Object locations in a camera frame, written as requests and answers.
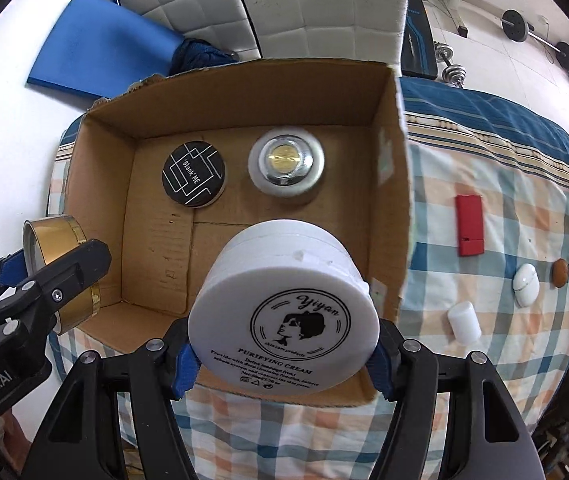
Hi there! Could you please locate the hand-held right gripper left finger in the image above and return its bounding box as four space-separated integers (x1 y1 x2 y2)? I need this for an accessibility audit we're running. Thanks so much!
23 319 204 480

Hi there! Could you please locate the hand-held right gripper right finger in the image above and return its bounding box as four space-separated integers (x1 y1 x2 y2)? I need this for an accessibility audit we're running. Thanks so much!
365 318 548 480

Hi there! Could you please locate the gold round tin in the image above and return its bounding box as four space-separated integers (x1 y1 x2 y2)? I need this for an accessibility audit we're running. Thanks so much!
22 215 101 335

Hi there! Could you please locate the white cream jar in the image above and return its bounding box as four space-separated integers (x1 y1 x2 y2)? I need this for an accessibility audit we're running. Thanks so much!
187 219 381 390

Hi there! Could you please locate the cardboard box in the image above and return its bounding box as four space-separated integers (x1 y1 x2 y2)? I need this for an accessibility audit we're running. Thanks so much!
63 59 415 408

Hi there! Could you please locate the small white bottle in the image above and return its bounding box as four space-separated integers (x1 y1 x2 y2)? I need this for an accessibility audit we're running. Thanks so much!
447 302 482 344

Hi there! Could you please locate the red rectangular case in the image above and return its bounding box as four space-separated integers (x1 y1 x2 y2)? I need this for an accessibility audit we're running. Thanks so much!
455 194 485 258

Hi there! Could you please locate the white oval case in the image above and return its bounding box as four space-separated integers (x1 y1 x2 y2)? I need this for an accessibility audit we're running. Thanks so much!
513 263 539 308

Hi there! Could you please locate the black round compact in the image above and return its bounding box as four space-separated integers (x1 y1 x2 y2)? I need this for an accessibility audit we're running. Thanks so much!
162 140 227 207

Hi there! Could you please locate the plaid blanket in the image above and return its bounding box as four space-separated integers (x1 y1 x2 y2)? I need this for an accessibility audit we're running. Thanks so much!
47 74 569 453

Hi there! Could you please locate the white jar with gold lid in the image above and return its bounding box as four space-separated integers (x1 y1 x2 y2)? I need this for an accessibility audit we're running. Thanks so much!
248 128 325 196

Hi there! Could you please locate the blue yoga mat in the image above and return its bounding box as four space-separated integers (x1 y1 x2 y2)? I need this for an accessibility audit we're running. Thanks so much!
27 0 188 101

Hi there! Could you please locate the dark blue net cloth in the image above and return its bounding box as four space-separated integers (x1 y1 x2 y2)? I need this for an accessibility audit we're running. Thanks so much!
169 37 241 77

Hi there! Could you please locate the chrome dumbbell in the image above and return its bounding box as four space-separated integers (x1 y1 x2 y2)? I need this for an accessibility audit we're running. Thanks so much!
433 44 467 87

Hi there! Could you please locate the black and blue bench pad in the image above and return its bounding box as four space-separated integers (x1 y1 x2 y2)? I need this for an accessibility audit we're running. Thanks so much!
401 0 438 81

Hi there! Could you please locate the white quilted mattress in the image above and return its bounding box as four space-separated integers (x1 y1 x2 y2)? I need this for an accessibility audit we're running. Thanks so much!
117 0 411 67

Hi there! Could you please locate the black barbell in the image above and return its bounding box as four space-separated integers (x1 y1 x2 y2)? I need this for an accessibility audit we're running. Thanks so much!
501 9 569 72

